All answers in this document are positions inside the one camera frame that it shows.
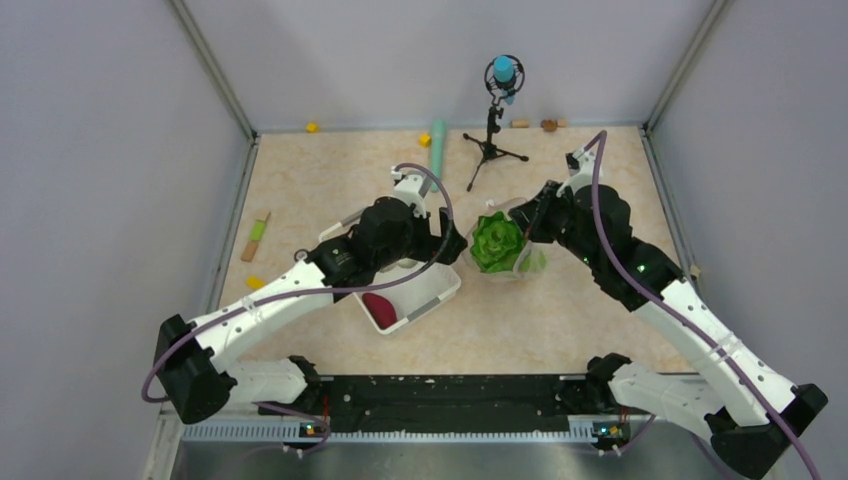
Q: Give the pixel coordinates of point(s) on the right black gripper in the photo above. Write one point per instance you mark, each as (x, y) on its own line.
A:
(530, 217)

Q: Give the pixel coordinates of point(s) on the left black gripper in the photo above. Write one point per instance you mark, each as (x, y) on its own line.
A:
(431, 244)

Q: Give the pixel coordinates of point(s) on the green toy napa cabbage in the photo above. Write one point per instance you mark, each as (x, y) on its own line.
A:
(497, 243)

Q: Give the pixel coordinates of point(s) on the clear pink zip top bag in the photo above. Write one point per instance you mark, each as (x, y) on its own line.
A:
(517, 273)

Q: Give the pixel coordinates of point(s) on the white toy garlic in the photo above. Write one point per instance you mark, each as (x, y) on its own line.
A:
(407, 263)

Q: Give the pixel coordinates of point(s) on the green toy apple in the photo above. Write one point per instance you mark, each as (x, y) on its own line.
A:
(535, 262)

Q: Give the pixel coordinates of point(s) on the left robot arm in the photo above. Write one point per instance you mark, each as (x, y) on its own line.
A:
(192, 356)

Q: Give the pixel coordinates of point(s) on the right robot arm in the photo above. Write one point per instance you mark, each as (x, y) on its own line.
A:
(749, 413)

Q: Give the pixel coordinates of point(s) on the white perforated plastic basket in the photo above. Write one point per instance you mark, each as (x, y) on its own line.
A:
(416, 298)

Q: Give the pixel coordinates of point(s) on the brown wooden block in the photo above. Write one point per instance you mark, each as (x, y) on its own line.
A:
(552, 125)

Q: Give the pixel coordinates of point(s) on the dark red toy vegetable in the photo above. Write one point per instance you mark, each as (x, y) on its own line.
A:
(381, 310)

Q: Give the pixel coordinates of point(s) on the teal cylindrical toy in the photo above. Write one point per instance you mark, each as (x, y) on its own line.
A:
(438, 132)

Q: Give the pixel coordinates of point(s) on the black tripod microphone stand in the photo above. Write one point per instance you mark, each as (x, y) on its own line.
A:
(489, 150)

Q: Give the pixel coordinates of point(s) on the blue microphone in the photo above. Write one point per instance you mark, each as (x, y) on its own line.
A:
(504, 77)

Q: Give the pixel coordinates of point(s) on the green and wood toy knife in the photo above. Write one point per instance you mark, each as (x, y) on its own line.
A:
(255, 235)

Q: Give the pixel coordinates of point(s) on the yellow block left side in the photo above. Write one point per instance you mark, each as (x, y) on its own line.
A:
(255, 283)

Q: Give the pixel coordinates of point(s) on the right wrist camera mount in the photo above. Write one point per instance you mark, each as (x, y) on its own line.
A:
(580, 164)

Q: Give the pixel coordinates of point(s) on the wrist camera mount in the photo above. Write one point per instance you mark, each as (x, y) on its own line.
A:
(412, 188)
(580, 164)

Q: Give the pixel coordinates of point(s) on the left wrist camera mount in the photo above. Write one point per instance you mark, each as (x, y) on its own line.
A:
(412, 188)

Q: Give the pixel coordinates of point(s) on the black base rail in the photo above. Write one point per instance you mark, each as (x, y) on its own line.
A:
(462, 404)

